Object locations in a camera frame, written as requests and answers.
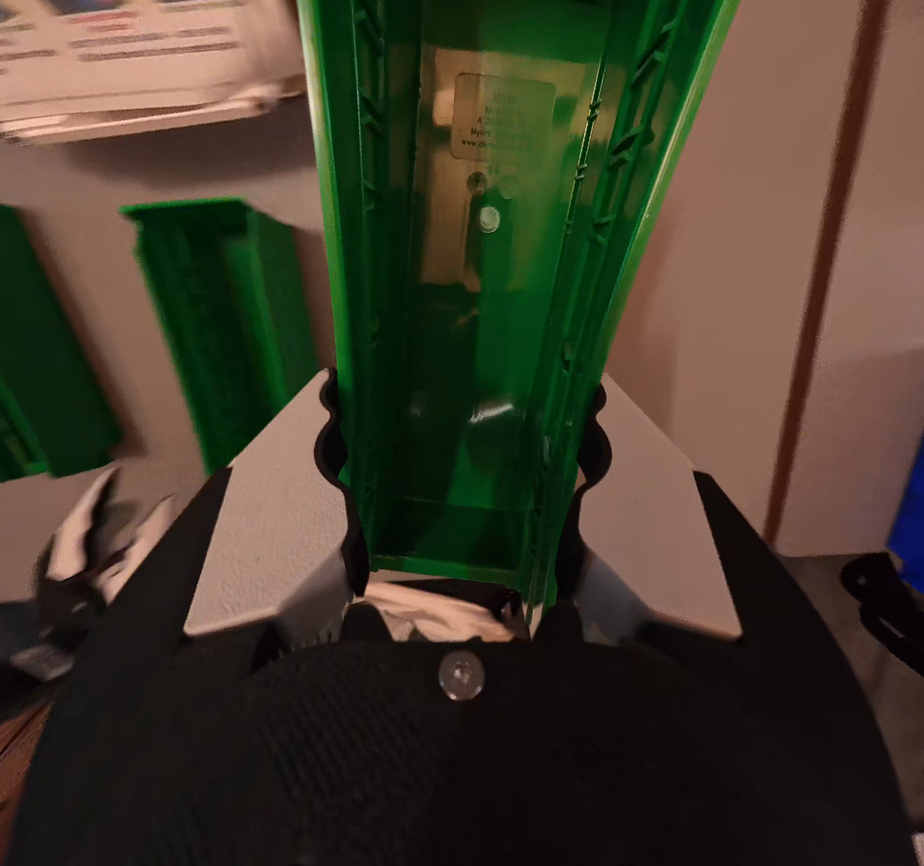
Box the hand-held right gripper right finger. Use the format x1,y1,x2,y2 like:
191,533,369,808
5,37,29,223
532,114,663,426
556,375,744,643

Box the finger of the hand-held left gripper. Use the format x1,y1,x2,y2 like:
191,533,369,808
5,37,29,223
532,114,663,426
37,465,124,585
87,498,181,600

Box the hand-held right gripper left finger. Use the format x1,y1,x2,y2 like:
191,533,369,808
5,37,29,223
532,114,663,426
184,368,365,640

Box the green plastic bin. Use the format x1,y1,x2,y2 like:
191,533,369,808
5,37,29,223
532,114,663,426
289,0,766,610
120,198,321,476
0,205,124,484

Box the white patterned clothing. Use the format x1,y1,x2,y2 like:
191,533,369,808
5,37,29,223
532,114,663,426
347,585,524,645

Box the blue plastic bin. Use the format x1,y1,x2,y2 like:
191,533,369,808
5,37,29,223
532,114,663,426
887,433,924,600

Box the printed instruction sheet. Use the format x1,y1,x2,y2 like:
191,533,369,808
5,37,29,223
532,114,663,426
0,0,307,145

